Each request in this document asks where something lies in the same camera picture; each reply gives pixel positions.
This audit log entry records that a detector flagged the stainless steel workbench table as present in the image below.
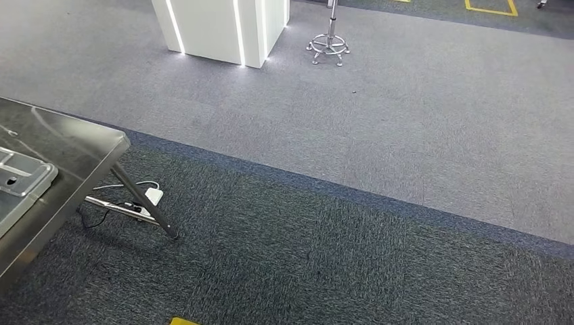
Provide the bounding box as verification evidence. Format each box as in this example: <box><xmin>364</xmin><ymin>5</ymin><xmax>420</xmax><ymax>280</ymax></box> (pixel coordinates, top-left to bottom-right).
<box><xmin>0</xmin><ymin>95</ymin><xmax>180</xmax><ymax>289</ymax></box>

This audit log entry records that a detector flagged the chrome stool base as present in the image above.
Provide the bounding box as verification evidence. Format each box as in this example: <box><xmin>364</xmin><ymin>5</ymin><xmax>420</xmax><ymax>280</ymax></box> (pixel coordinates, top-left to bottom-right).
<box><xmin>305</xmin><ymin>0</ymin><xmax>351</xmax><ymax>68</ymax></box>

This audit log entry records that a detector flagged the white power strip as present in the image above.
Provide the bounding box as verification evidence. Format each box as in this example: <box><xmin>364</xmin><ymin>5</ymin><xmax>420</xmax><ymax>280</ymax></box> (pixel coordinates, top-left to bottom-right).
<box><xmin>133</xmin><ymin>187</ymin><xmax>165</xmax><ymax>219</ymax></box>

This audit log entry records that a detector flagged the stamped silver metal plate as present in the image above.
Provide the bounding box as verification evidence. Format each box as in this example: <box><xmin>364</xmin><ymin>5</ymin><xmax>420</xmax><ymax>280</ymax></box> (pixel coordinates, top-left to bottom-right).
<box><xmin>0</xmin><ymin>146</ymin><xmax>60</xmax><ymax>239</ymax></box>

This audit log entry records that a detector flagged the white lit pedestal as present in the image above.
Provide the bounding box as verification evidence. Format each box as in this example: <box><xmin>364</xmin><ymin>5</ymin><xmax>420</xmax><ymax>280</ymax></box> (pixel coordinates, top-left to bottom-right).
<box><xmin>150</xmin><ymin>0</ymin><xmax>292</xmax><ymax>70</ymax></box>

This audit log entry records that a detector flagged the black power cable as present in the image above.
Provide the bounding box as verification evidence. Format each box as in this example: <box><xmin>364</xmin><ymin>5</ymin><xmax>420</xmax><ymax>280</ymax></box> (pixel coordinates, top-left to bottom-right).
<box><xmin>76</xmin><ymin>202</ymin><xmax>136</xmax><ymax>230</ymax></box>

